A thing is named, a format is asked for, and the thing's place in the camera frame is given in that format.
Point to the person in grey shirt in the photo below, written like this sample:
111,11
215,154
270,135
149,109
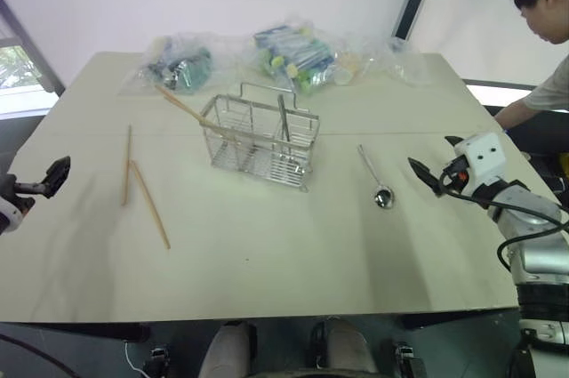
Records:
551,89

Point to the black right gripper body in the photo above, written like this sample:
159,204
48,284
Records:
455,178

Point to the plastic bag with dark items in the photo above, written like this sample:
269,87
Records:
182,64

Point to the plastic bag with green sponges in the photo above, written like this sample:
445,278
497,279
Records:
293,55

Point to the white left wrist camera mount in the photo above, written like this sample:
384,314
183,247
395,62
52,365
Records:
8,218

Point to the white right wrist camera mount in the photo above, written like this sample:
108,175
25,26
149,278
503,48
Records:
484,158

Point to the grey rounded robot knee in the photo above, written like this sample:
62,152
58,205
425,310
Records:
224,351
347,349

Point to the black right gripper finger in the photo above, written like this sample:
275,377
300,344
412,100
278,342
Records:
424,173
453,140

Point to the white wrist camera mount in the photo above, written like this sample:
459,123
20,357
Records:
484,158
8,218

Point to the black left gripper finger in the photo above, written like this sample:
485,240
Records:
60,166
50,187

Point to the black table foot bracket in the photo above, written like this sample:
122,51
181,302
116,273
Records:
157,362
409,360

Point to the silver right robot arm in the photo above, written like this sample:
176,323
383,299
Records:
533,240

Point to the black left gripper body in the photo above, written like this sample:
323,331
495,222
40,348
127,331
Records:
24,189

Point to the clear plastic bag with cups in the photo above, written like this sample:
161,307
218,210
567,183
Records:
391,62

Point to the window with dark frame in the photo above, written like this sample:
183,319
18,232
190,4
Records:
18,62

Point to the wooden chopstick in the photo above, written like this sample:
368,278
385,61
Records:
174,106
149,204
127,169
178,103

